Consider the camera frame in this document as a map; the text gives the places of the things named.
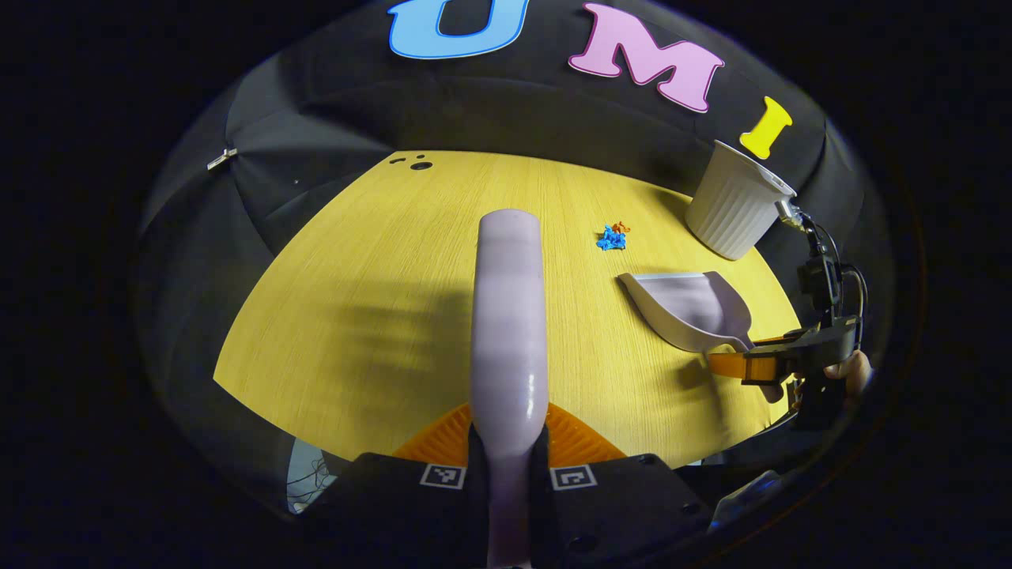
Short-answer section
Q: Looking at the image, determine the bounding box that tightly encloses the white ribbed garbage bin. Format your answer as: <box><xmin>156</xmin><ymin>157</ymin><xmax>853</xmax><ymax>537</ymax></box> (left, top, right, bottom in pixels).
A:
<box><xmin>685</xmin><ymin>140</ymin><xmax>797</xmax><ymax>262</ymax></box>

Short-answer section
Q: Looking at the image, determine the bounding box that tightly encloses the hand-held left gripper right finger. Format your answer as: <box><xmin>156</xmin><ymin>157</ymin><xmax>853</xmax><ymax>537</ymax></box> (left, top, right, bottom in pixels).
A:
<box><xmin>528</xmin><ymin>401</ymin><xmax>716</xmax><ymax>569</ymax></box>

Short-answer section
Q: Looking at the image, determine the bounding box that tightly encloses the black backdrop cloth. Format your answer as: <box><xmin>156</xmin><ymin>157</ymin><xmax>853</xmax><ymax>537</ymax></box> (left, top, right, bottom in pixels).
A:
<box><xmin>134</xmin><ymin>0</ymin><xmax>894</xmax><ymax>507</ymax></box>

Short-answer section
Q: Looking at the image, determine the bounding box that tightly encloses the small pink broom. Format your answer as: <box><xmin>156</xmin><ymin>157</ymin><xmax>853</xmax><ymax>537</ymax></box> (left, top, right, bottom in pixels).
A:
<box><xmin>470</xmin><ymin>209</ymin><xmax>551</xmax><ymax>569</ymax></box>

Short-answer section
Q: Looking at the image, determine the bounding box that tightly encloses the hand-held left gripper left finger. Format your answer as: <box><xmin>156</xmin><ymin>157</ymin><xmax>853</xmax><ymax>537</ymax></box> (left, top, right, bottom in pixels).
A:
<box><xmin>304</xmin><ymin>401</ymin><xmax>491</xmax><ymax>569</ymax></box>

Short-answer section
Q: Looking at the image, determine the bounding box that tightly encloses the pink dustpan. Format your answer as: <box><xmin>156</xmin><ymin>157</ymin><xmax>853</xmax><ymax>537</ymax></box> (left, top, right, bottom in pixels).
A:
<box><xmin>617</xmin><ymin>271</ymin><xmax>785</xmax><ymax>404</ymax></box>

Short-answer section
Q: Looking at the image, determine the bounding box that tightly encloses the black cable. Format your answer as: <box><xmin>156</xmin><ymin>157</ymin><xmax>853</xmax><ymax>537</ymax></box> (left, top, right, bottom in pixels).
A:
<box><xmin>802</xmin><ymin>213</ymin><xmax>869</xmax><ymax>325</ymax></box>

